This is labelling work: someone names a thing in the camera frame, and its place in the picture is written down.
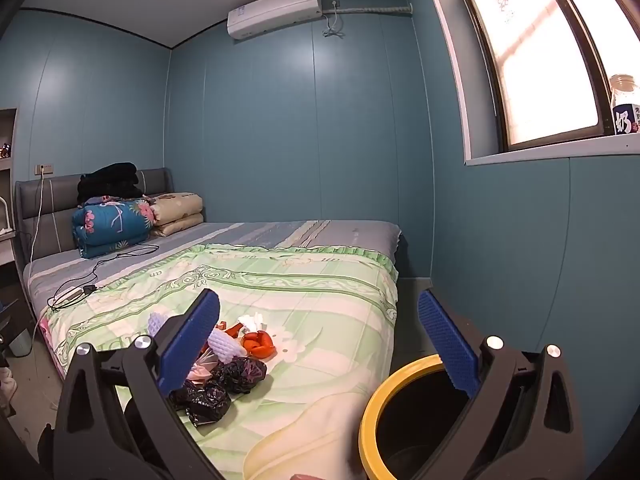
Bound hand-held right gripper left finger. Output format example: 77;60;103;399
52;289;223;480

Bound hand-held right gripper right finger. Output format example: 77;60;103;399
417;289;586;480

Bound white foam fruit net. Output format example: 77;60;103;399
209;327;248;364

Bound black plastic bag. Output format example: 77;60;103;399
185;382;233;428
167;380;201;411
220;357;268;394

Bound white tissue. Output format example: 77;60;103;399
237;312;269;334

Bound curled orange peel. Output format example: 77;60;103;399
241;331;276;359

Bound black bin with yellow rim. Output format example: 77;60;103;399
359;354;501;480

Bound green floral blanket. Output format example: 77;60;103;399
37;244;401;480

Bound beige folded quilt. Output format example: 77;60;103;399
149;192;205;238

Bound blue floral folded quilt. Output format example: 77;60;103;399
71;197;157;260

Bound grey plastic wastebasket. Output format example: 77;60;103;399
7;327;34;359

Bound black folded clothes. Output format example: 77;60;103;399
76;162;146;201

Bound glass jar with blue label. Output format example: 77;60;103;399
609;74;640;136

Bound brown framed window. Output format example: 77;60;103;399
417;0;640;166

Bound white air conditioner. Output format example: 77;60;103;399
226;0;322;41

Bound white wrapped pipe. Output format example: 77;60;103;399
340;4;414;15

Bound red paper window decal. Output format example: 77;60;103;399
492;0;519;24

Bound black charging cable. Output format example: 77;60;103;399
47;243;160;311

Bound grey upholstered bed frame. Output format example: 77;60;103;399
14;167;407;382

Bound white wall shelf unit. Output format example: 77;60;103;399
0;107;22;267

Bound white air conditioner cable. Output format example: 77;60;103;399
322;9;346;39

